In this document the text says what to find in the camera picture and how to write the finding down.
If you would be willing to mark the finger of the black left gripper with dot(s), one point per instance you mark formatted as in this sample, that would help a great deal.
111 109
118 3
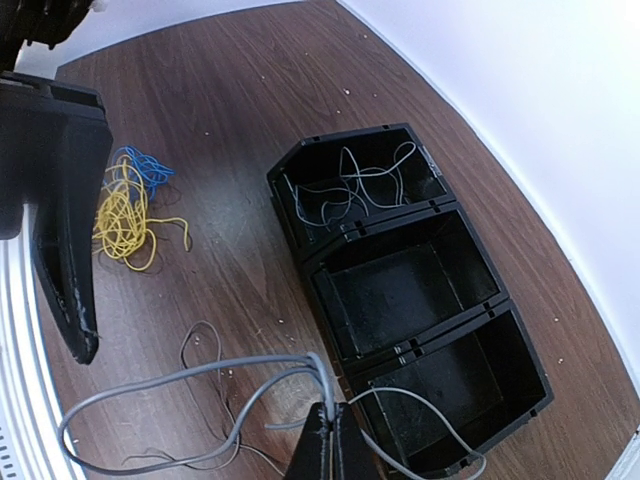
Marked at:
55 145

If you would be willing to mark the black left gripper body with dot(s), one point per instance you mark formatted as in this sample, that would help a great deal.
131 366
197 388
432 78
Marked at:
48 22

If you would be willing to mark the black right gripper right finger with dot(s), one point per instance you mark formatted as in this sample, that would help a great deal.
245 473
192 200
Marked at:
352 459

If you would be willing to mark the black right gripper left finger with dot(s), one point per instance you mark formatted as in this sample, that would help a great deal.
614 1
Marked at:
311 459

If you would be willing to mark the black three-compartment bin tray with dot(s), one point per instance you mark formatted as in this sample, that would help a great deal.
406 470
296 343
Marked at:
419 324

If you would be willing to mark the aluminium front rail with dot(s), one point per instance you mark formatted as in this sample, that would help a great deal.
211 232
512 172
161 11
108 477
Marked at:
30 408

